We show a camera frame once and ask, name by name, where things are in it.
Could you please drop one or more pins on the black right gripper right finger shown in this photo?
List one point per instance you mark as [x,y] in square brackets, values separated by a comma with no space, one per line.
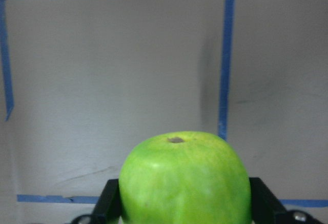
[266,208]

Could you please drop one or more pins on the green apple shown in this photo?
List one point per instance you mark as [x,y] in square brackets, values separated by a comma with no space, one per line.
[184,177]

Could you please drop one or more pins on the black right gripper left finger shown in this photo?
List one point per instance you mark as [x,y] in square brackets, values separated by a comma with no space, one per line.
[108,206]

